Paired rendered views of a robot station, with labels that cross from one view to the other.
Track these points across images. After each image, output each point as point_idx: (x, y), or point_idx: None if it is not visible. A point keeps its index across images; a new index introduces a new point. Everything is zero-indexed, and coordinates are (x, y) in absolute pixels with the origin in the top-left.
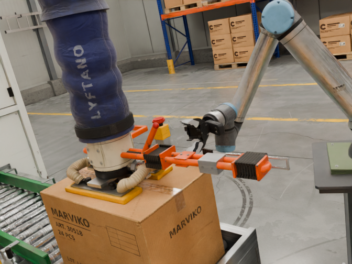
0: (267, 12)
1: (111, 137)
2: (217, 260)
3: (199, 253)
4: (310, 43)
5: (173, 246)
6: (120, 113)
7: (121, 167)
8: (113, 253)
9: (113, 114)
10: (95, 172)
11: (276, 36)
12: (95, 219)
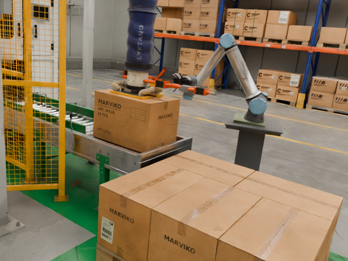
0: (223, 37)
1: (142, 70)
2: None
3: (166, 135)
4: (237, 56)
5: (158, 124)
6: (149, 61)
7: (141, 86)
8: (129, 121)
9: (146, 60)
10: (128, 86)
11: (224, 49)
12: (125, 103)
